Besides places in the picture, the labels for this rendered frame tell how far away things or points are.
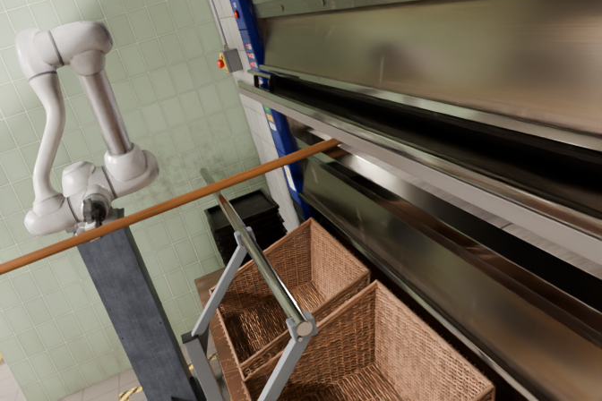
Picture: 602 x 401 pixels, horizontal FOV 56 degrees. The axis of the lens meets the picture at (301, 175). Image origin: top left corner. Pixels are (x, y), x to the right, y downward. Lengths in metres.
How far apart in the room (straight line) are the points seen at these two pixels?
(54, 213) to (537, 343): 1.58
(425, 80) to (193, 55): 2.07
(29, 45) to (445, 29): 1.57
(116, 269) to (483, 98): 1.94
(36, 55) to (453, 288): 1.58
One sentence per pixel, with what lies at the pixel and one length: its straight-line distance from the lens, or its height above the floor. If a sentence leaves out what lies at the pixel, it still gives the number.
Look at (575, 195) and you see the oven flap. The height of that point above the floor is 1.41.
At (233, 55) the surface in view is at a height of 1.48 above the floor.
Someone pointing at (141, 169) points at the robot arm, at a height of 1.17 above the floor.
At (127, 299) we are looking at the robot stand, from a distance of 2.60.
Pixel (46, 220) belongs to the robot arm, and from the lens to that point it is 2.11.
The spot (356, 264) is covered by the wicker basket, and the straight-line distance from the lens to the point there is 1.83.
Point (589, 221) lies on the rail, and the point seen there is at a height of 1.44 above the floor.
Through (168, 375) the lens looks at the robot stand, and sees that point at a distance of 2.79.
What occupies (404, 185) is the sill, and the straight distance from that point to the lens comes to 1.42.
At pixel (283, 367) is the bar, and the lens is 1.06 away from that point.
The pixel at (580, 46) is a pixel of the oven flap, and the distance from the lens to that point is 0.75.
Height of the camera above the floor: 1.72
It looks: 19 degrees down
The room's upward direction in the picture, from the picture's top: 17 degrees counter-clockwise
